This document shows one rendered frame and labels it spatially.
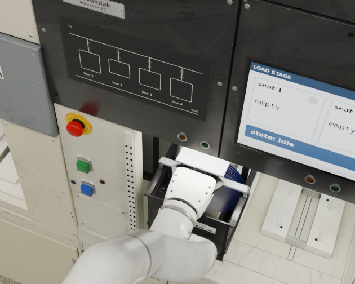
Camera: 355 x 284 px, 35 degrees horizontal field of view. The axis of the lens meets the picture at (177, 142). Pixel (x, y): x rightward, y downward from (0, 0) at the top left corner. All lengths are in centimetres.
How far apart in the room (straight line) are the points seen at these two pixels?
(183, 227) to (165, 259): 16
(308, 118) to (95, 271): 45
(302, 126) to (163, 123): 29
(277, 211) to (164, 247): 72
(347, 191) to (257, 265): 59
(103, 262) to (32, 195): 87
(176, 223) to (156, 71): 34
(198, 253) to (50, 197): 64
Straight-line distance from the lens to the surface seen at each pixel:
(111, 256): 85
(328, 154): 107
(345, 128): 101
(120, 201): 148
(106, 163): 137
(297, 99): 99
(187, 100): 108
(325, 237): 171
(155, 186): 141
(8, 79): 131
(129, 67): 109
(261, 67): 97
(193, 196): 126
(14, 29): 120
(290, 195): 176
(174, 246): 107
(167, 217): 121
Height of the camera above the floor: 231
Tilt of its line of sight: 50 degrees down
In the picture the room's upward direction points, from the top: 3 degrees clockwise
